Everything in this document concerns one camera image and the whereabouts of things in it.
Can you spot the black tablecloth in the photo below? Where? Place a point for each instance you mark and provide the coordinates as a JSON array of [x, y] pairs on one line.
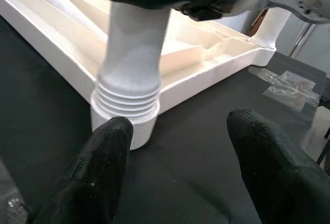
[[193, 157]]

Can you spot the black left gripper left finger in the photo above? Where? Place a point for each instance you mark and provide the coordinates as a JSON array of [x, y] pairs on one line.
[[90, 182]]

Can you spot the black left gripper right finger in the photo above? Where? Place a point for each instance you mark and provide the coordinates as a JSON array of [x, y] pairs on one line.
[[278, 177]]

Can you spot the white plastic children table top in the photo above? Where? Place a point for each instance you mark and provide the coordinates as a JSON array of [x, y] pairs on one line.
[[64, 61]]

